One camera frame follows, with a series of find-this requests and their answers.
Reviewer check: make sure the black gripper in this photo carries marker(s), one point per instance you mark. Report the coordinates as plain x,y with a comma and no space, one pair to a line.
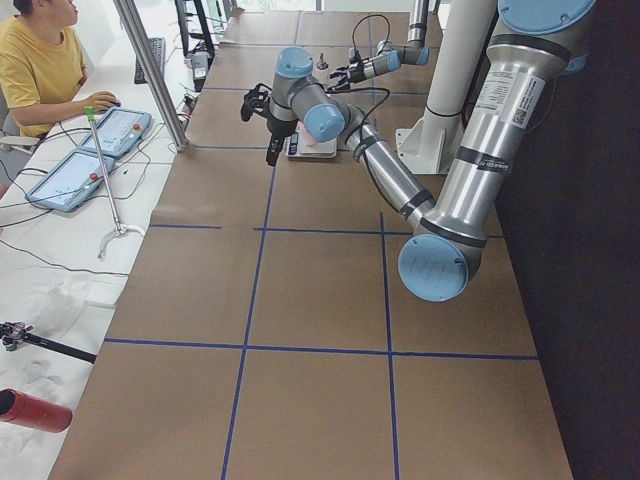
276,128
354,73

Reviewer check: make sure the glass sauce bottle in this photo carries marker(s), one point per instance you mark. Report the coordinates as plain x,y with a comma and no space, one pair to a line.
322,71

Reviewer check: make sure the pink paper cup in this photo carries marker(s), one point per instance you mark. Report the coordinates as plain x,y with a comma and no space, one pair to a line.
305,137

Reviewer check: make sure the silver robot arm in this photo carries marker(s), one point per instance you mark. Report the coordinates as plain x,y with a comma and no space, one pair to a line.
389,56
443,174

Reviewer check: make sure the silver kitchen scale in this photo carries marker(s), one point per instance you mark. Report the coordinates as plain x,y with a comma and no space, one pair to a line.
295,149

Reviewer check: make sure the upper teach pendant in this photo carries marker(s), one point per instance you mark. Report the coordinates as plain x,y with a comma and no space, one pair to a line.
119,129

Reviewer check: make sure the teach pendant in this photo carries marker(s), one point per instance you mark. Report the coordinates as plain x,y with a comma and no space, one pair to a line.
119,129
69,183

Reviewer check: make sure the lower teach pendant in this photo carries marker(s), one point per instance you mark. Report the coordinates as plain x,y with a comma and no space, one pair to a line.
69,183

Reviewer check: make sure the person in yellow shirt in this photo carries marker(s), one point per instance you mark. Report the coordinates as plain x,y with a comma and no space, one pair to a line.
43,67

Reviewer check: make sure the black tripod rod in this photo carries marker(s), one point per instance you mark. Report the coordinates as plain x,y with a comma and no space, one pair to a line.
14,335

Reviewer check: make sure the red cylinder can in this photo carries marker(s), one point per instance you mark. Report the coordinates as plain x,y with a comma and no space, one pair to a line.
21,409

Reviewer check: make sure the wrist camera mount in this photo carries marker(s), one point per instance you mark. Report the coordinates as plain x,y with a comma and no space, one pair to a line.
354,56
255,101

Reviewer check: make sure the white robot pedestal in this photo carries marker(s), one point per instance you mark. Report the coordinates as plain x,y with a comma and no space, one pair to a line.
429,146

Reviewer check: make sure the green handled reacher grabber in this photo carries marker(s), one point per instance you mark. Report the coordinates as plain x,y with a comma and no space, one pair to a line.
120,229

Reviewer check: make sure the aluminium frame post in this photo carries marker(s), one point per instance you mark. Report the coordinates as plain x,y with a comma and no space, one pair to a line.
132,23

